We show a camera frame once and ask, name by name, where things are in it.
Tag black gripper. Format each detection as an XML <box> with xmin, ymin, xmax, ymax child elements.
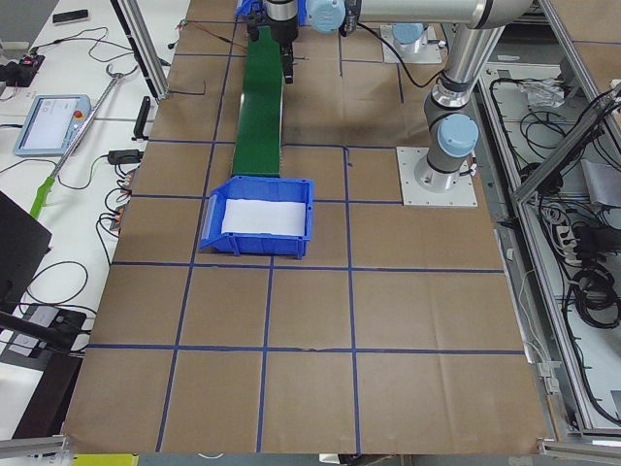
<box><xmin>269</xmin><ymin>17</ymin><xmax>297</xmax><ymax>84</ymax></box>

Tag blue bin right side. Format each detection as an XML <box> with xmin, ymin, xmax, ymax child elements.
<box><xmin>235</xmin><ymin>0</ymin><xmax>307</xmax><ymax>25</ymax></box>

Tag black phone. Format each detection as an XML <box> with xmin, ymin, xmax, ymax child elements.
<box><xmin>52</xmin><ymin>9</ymin><xmax>89</xmax><ymax>25</ymax></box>

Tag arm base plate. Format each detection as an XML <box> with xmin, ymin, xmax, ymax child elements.
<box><xmin>396</xmin><ymin>147</ymin><xmax>477</xmax><ymax>209</ymax></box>
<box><xmin>379</xmin><ymin>24</ymin><xmax>442</xmax><ymax>65</ymax></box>

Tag green handled reach pole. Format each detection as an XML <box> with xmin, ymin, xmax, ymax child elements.
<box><xmin>29</xmin><ymin>64</ymin><xmax>138</xmax><ymax>219</ymax></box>

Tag teach pendant tablet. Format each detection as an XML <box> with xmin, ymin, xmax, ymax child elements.
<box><xmin>14</xmin><ymin>94</ymin><xmax>91</xmax><ymax>157</ymax></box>

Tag blue bin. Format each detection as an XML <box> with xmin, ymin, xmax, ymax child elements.
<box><xmin>199</xmin><ymin>176</ymin><xmax>314</xmax><ymax>258</ymax></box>
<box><xmin>235</xmin><ymin>0</ymin><xmax>307</xmax><ymax>25</ymax></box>

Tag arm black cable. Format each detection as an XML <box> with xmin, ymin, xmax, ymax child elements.
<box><xmin>356</xmin><ymin>26</ymin><xmax>445</xmax><ymax>88</ymax></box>

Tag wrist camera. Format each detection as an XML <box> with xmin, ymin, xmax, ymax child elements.
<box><xmin>246</xmin><ymin>11</ymin><xmax>264</xmax><ymax>42</ymax></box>

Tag blue bin left side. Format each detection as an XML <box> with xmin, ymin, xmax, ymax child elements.
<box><xmin>199</xmin><ymin>176</ymin><xmax>314</xmax><ymax>258</ymax></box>

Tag black monitor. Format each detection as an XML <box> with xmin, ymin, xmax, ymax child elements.
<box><xmin>1</xmin><ymin>192</ymin><xmax>51</xmax><ymax>314</ymax></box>

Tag white power strip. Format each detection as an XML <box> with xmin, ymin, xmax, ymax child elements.
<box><xmin>551</xmin><ymin>217</ymin><xmax>581</xmax><ymax>267</ymax></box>

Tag black handle bar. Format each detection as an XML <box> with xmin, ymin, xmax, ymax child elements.
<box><xmin>132</xmin><ymin>96</ymin><xmax>150</xmax><ymax>141</ymax></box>

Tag white foam pad left bin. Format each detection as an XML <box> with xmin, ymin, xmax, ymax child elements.
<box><xmin>221</xmin><ymin>199</ymin><xmax>307</xmax><ymax>236</ymax></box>

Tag red conveyor wire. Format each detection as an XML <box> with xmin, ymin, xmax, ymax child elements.
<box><xmin>177</xmin><ymin>18</ymin><xmax>249</xmax><ymax>53</ymax></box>

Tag green conveyor belt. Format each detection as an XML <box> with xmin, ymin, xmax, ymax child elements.
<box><xmin>232</xmin><ymin>26</ymin><xmax>283</xmax><ymax>177</ymax></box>

